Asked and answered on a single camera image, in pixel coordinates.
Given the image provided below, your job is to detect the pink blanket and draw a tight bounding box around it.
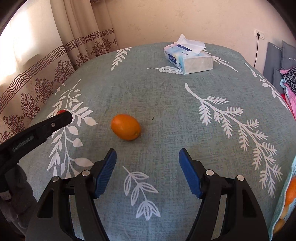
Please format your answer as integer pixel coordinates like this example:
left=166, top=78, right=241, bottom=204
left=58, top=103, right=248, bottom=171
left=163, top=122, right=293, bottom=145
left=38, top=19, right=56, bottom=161
left=280, top=68, right=295, bottom=118

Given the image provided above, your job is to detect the light blue plastic basket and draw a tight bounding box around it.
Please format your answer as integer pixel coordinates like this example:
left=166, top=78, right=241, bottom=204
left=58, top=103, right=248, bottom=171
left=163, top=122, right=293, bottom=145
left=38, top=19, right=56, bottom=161
left=268, top=158, right=295, bottom=240

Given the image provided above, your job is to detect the small red tomato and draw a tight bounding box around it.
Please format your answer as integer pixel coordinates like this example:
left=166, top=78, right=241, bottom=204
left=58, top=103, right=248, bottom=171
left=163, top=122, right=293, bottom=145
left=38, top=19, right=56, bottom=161
left=56, top=109, right=66, bottom=115

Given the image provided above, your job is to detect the grey upholstered bed headboard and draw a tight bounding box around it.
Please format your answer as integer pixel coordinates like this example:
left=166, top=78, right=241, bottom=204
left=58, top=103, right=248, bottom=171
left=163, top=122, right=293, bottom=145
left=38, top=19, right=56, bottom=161
left=263, top=42, right=284, bottom=94

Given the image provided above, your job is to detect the beige patterned curtain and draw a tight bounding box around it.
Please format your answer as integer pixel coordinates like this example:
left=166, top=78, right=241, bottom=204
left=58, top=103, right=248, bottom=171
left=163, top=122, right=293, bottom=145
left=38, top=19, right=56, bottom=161
left=1, top=1, right=118, bottom=142

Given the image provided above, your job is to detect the teal leaf-pattern tablecloth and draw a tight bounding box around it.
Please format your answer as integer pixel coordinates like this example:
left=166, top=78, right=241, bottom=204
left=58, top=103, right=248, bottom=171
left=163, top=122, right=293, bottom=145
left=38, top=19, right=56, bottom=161
left=20, top=43, right=295, bottom=240

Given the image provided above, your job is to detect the white wall socket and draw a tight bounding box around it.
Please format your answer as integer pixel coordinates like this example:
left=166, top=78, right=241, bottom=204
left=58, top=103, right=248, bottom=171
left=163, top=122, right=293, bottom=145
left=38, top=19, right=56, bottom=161
left=254, top=29, right=265, bottom=40

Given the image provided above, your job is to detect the black power cable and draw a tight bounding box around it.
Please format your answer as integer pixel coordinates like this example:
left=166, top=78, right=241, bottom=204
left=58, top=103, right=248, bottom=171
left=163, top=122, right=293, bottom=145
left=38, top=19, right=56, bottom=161
left=253, top=34, right=260, bottom=68

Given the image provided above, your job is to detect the tissue pack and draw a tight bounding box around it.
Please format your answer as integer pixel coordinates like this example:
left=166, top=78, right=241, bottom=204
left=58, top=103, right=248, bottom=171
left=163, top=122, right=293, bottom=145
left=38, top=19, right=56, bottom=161
left=164, top=34, right=213, bottom=74

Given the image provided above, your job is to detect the large orange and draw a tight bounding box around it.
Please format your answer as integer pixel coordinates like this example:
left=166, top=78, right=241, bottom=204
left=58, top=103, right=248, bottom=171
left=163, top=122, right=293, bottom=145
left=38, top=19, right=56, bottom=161
left=285, top=177, right=296, bottom=206

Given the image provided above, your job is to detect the grey cushion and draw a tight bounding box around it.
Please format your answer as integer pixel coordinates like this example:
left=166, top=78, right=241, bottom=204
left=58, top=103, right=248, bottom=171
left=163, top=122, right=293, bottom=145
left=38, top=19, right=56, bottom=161
left=280, top=41, right=296, bottom=70

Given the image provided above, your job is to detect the grey gloved left hand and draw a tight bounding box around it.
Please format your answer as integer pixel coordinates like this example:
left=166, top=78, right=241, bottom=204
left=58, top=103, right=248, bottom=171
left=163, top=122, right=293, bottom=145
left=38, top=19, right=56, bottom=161
left=1, top=165, right=37, bottom=235

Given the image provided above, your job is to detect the oval orange kumquat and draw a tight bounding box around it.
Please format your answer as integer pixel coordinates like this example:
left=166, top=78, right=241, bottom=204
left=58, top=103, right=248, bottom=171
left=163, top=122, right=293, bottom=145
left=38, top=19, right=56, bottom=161
left=110, top=114, right=142, bottom=141

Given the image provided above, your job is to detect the leopard print cloth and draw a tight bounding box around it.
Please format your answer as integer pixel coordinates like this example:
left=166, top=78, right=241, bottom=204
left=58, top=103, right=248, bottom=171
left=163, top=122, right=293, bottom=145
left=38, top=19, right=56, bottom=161
left=283, top=67, right=296, bottom=94

